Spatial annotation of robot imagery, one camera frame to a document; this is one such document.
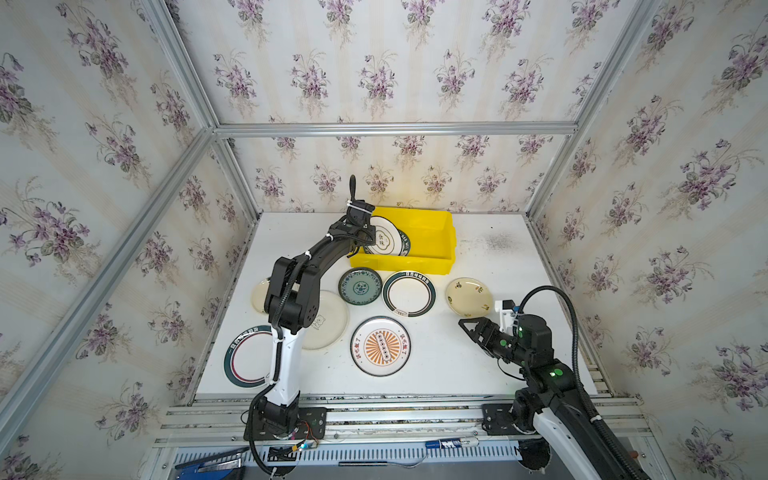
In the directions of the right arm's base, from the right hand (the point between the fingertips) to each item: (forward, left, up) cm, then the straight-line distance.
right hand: (462, 330), depth 78 cm
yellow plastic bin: (+36, +3, -8) cm, 37 cm away
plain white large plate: (+7, +38, -10) cm, 40 cm away
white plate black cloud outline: (+38, +19, -6) cm, 43 cm away
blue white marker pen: (-24, +5, -9) cm, 26 cm away
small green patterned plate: (+21, +29, -9) cm, 36 cm away
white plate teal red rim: (-3, +59, -9) cm, 60 cm away
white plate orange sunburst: (0, +22, -10) cm, 24 cm away
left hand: (+37, +27, +1) cm, 45 cm away
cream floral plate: (+18, -8, -14) cm, 25 cm away
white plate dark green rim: (+17, +12, -9) cm, 23 cm away
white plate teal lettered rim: (+38, +12, -8) cm, 40 cm away
